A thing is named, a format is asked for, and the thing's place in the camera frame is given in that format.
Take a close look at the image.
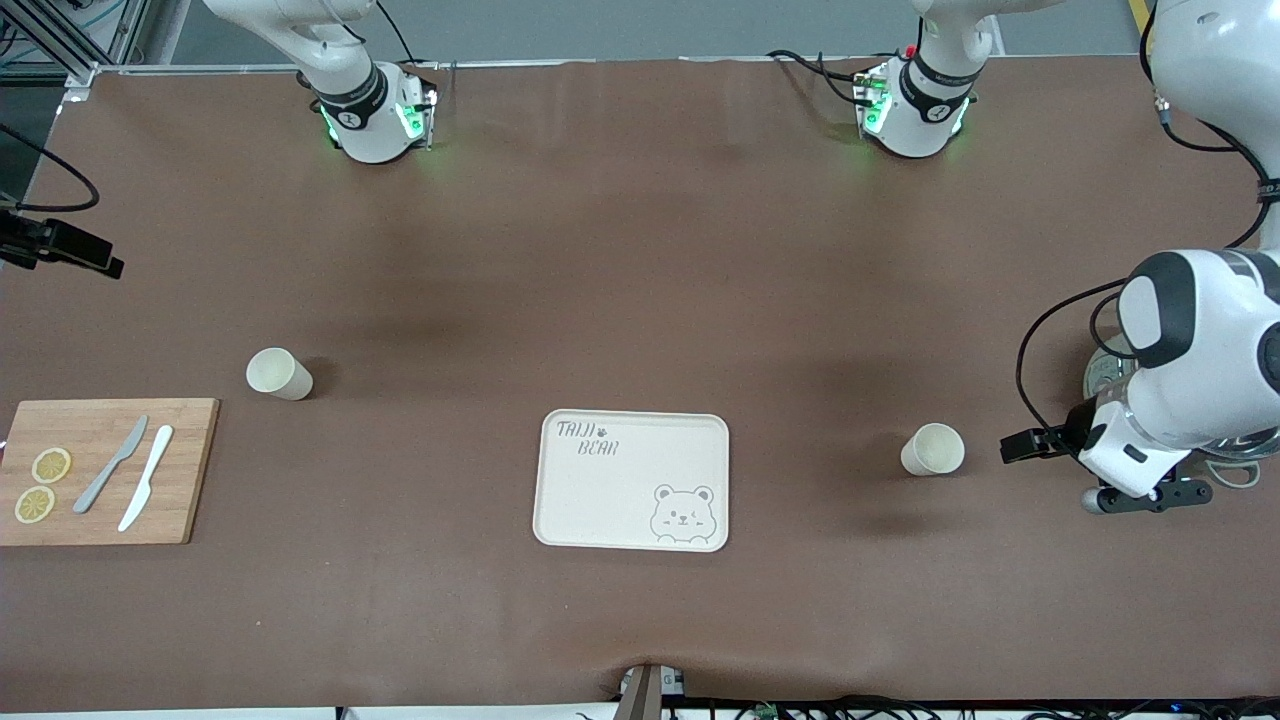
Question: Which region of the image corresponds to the green electric cooking pot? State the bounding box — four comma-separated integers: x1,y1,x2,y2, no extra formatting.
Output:
1084,335,1264,491

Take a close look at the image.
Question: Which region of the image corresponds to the black base cable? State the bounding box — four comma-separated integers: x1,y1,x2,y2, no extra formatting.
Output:
767,48,891,106
375,0,441,71

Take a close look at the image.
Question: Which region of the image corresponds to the brown table mat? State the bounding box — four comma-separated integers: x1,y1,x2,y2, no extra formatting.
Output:
0,55,1280,713

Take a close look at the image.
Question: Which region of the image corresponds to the grey plastic knife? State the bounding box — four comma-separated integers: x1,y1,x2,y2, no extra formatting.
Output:
72,415,150,515

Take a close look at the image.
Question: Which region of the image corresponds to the wooden cutting board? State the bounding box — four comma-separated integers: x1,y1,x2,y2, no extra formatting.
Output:
0,398,221,547

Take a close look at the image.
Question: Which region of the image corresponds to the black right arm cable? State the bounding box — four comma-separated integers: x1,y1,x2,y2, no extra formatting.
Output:
0,124,101,214

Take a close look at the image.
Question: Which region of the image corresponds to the white plastic cup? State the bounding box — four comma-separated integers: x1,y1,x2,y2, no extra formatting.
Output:
246,347,314,402
900,423,966,477

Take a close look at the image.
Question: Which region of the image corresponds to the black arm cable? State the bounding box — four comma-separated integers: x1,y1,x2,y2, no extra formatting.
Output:
0,124,101,214
1016,0,1280,433

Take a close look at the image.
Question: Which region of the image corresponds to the black right base cable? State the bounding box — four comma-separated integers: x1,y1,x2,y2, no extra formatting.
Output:
375,0,441,71

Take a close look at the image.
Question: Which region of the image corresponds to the black left base cable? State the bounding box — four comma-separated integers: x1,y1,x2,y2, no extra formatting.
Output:
767,48,891,106

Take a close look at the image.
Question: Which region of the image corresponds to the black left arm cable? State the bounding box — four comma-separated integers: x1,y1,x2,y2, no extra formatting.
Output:
1016,0,1280,433

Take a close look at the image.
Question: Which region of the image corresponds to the white plastic knife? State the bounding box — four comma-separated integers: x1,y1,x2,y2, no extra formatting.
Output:
117,425,175,533

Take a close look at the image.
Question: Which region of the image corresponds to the glass pot lid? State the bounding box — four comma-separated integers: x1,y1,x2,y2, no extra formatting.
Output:
1180,425,1280,463

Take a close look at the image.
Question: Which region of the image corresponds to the cream bear print tray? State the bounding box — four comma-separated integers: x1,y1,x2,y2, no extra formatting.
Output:
532,409,731,553

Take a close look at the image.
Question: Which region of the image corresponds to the aluminium frame profile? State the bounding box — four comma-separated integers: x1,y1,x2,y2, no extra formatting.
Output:
0,0,151,91

